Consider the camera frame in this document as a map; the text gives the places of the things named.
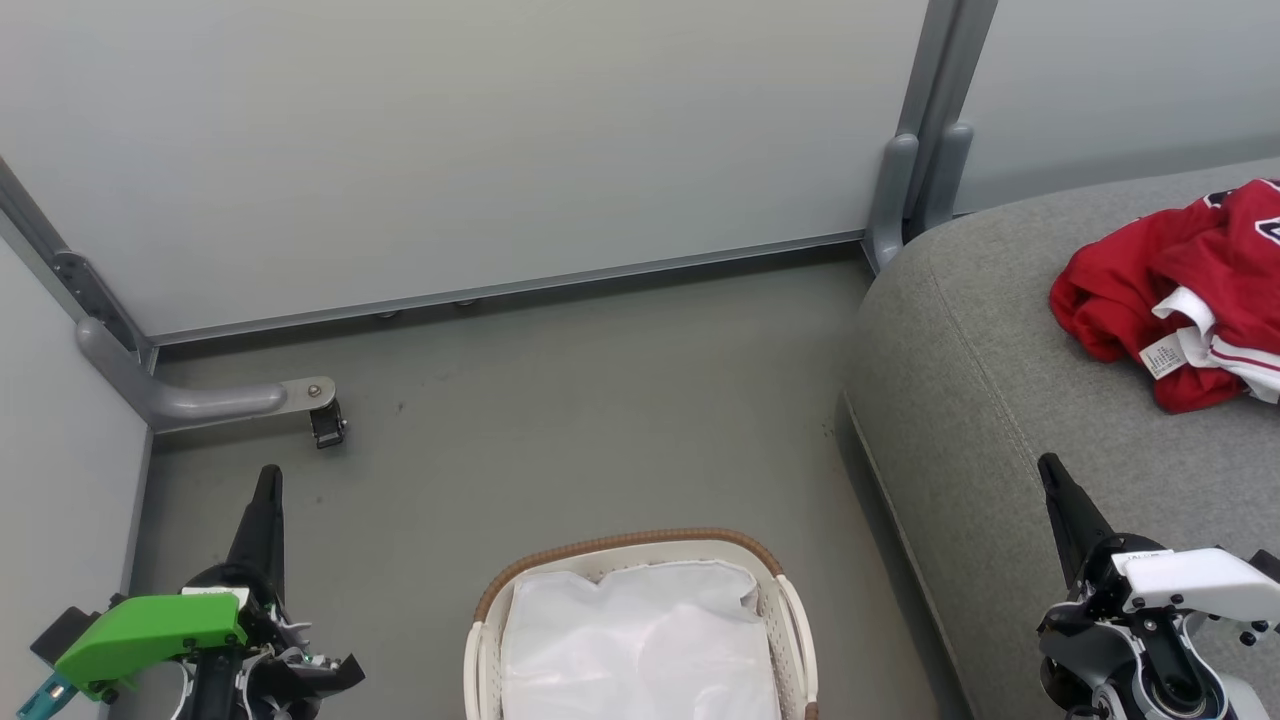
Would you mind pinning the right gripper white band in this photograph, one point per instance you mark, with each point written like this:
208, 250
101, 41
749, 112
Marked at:
1190, 580

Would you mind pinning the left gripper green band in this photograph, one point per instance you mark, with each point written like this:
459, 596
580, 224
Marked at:
150, 630

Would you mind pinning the red jersey with white trim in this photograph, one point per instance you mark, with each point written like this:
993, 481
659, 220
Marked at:
1120, 275

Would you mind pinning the white laundry basket brown rim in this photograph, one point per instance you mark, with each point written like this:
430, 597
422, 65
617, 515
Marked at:
790, 640

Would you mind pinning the white cloth basket liner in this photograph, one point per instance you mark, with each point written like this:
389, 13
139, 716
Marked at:
640, 640

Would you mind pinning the small black caster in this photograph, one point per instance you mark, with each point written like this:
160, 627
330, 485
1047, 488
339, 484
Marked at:
328, 425

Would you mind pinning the grey fabric sofa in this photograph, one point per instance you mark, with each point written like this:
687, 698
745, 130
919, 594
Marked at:
1000, 400

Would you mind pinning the grey curved support foot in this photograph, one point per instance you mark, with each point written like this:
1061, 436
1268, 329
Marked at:
200, 400

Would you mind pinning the black metal hinge plate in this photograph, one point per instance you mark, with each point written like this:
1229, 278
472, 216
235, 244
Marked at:
90, 295

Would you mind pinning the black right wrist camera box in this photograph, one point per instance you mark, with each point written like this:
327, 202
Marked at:
1266, 565

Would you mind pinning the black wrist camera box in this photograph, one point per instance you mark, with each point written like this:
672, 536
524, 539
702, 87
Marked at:
1266, 565
62, 632

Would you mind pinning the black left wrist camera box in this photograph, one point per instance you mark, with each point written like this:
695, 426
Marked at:
62, 632

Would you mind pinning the grey metal panel rail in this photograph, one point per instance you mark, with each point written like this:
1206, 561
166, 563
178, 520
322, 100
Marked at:
500, 288

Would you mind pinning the grey metal partition post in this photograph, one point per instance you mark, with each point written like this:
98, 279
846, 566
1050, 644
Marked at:
950, 70
50, 250

